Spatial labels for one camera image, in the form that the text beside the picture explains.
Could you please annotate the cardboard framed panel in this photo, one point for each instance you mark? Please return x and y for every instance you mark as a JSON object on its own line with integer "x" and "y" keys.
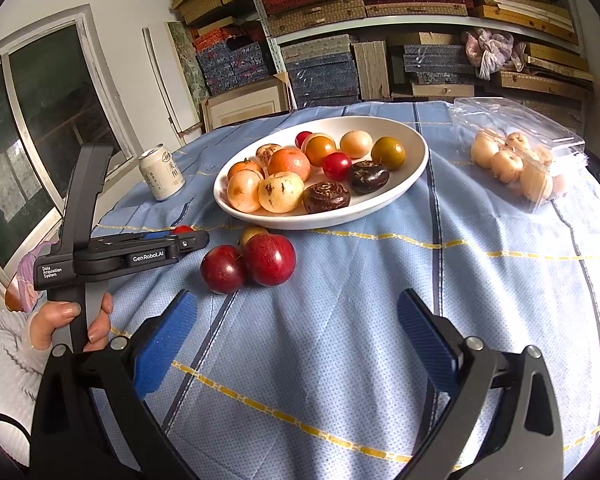
{"x": 261, "y": 98}

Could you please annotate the window with white frame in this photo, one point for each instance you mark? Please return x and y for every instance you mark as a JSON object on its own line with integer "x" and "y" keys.
{"x": 56, "y": 95}

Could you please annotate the clear plastic fruit box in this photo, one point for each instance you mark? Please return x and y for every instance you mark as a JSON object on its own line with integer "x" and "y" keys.
{"x": 532, "y": 156}

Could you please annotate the person's left hand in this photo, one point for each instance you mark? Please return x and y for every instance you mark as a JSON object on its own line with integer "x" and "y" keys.
{"x": 57, "y": 314}

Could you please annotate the pink plastic bag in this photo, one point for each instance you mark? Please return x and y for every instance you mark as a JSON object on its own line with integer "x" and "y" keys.
{"x": 490, "y": 52}

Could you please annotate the orange tangerine with stem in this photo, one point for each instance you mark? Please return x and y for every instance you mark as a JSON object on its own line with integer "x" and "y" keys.
{"x": 245, "y": 165}

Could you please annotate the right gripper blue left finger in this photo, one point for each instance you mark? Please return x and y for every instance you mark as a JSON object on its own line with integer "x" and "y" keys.
{"x": 159, "y": 339}

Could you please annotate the dark red plum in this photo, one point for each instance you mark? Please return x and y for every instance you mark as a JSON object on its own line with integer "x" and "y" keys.
{"x": 223, "y": 269}
{"x": 270, "y": 259}

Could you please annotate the large yellow pear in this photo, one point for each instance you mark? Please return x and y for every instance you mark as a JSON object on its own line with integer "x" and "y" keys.
{"x": 280, "y": 193}

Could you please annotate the orange round fruit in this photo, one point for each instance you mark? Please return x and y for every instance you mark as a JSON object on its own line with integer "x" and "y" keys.
{"x": 243, "y": 191}

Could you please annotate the beige drink can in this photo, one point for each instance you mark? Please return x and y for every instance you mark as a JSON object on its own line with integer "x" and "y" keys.
{"x": 160, "y": 172}

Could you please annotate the white oval plate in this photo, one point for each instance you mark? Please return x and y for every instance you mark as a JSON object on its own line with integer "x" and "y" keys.
{"x": 324, "y": 150}

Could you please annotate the small red tomato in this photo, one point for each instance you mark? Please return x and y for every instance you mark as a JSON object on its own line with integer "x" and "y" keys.
{"x": 182, "y": 229}

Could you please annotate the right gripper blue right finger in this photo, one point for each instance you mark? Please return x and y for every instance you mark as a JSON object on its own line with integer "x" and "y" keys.
{"x": 434, "y": 339}

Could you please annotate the white metal shelf unit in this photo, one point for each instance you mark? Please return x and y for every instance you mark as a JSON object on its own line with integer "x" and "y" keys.
{"x": 340, "y": 51}

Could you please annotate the small yellow-green fruit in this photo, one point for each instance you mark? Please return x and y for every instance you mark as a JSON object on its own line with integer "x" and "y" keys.
{"x": 248, "y": 233}

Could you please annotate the blue checked tablecloth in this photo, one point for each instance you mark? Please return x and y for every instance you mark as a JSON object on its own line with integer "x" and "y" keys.
{"x": 315, "y": 379}

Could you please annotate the white knitted sleeve forearm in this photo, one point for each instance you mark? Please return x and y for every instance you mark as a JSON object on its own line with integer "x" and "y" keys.
{"x": 21, "y": 370}

